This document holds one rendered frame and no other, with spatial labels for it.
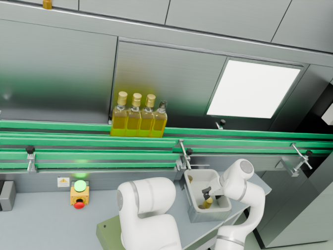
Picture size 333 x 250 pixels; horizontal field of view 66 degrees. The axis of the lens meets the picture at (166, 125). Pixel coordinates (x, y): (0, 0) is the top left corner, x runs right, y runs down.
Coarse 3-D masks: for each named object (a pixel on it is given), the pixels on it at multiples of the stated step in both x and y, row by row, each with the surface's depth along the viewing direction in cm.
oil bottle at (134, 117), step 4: (128, 108) 107; (128, 112) 105; (132, 112) 104; (136, 112) 105; (140, 112) 106; (128, 116) 105; (132, 116) 105; (136, 116) 105; (140, 116) 106; (128, 120) 106; (132, 120) 106; (136, 120) 106; (140, 120) 107; (128, 124) 107; (132, 124) 107; (136, 124) 108; (128, 128) 109; (132, 128) 109; (136, 128) 110; (128, 132) 110; (132, 132) 111; (136, 132) 111; (124, 136) 112; (128, 136) 112; (132, 136) 112; (136, 136) 113
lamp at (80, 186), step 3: (75, 183) 101; (78, 183) 101; (81, 183) 101; (84, 183) 102; (75, 186) 100; (78, 186) 100; (81, 186) 100; (84, 186) 101; (75, 189) 101; (78, 189) 100; (81, 189) 100; (84, 189) 102
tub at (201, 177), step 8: (184, 176) 119; (192, 176) 124; (200, 176) 125; (208, 176) 126; (216, 176) 123; (192, 184) 125; (200, 184) 126; (192, 192) 112; (200, 192) 122; (192, 200) 109; (200, 200) 118; (216, 200) 120; (224, 200) 115; (208, 208) 116; (216, 208) 108; (224, 208) 109
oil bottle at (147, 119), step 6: (144, 108) 108; (144, 114) 106; (150, 114) 107; (144, 120) 107; (150, 120) 108; (144, 126) 110; (150, 126) 110; (138, 132) 112; (144, 132) 112; (150, 132) 113
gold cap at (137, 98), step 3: (135, 93) 102; (138, 93) 103; (135, 96) 101; (138, 96) 101; (141, 96) 102; (132, 99) 103; (135, 99) 101; (138, 99) 101; (132, 102) 103; (135, 102) 102; (138, 102) 102; (135, 105) 103; (138, 105) 103
